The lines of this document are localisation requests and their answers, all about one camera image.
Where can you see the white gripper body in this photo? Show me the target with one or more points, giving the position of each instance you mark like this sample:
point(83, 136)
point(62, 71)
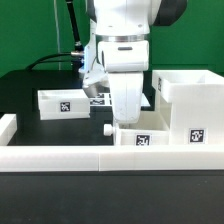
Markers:
point(120, 68)

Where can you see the white front drawer box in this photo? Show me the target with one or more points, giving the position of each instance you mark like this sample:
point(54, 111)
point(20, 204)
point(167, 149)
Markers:
point(151, 129)

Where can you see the white drawer box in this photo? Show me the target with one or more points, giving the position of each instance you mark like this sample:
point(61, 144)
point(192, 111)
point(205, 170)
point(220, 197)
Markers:
point(63, 104)
point(151, 129)

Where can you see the white drawer cabinet frame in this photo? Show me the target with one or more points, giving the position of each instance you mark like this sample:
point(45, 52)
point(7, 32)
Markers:
point(192, 104)

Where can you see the white rear drawer box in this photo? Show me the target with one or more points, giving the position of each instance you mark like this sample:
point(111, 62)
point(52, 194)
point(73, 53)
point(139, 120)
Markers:
point(63, 104)

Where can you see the white marker sheet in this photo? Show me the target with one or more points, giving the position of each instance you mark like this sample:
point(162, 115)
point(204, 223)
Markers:
point(104, 100)

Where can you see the white left fence piece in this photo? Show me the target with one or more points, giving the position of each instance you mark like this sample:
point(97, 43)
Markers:
point(8, 127)

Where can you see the white front fence rail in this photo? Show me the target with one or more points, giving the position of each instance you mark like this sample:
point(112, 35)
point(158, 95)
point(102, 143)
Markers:
point(110, 158)

